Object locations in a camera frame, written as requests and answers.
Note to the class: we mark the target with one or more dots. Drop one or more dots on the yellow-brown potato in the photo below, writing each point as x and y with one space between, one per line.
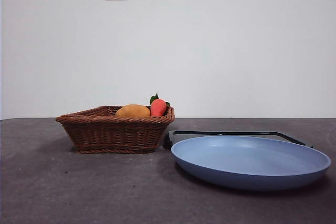
133 111

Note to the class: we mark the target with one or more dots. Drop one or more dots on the light blue round plate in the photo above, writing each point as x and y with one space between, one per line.
249 161

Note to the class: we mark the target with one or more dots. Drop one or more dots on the brown wicker basket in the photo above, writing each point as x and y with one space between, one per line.
113 134

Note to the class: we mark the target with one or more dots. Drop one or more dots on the orange carrot with green leaves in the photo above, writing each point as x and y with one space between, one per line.
158 108

